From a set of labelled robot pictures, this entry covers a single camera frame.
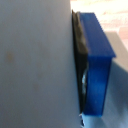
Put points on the grey flat panel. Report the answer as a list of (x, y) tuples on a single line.
[(36, 63)]

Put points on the blue rectangular box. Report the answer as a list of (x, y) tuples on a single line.
[(98, 66)]

